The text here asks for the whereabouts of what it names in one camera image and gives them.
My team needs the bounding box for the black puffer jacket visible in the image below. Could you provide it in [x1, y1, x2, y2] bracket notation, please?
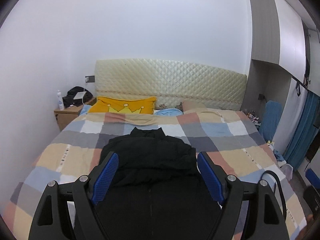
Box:
[96, 128, 220, 239]

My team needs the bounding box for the plaid patchwork duvet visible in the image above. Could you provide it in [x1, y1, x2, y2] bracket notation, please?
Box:
[3, 109, 306, 239]

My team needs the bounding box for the blue curtain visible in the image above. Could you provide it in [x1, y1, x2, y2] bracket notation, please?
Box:
[284, 92, 319, 171]

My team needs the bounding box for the wooden nightstand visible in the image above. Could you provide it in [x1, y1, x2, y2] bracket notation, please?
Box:
[54, 98, 97, 131]

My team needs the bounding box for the white spray bottle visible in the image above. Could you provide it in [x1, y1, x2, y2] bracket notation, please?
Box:
[57, 90, 65, 111]

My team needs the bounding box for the blue cloth on chair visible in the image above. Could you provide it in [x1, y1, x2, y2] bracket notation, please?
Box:
[259, 100, 282, 142]

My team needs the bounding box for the black bag on nightstand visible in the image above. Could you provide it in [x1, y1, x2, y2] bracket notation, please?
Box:
[62, 86, 93, 108]

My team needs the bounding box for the white charger on bag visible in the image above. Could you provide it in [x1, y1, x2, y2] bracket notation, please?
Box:
[73, 91, 86, 100]

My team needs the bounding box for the yellow crown pillow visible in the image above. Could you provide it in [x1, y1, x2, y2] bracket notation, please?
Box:
[88, 96, 157, 114]

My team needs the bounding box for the beige pillow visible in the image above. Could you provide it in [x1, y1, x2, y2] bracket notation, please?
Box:
[182, 100, 207, 114]

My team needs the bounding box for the light blue pillow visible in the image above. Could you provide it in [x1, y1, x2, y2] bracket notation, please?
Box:
[153, 108, 183, 116]

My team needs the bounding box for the cream quilted headboard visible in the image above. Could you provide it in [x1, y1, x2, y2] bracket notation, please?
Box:
[94, 59, 247, 111]

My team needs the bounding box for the grey overhead cabinet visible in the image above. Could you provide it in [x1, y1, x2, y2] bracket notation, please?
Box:
[250, 0, 307, 83]

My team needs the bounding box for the black strap on bed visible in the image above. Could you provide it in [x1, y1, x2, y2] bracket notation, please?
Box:
[260, 170, 288, 221]

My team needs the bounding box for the black wall switch right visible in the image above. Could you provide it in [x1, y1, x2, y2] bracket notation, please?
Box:
[258, 94, 266, 101]

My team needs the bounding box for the grey wall socket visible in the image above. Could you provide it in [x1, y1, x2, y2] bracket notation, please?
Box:
[85, 75, 95, 83]

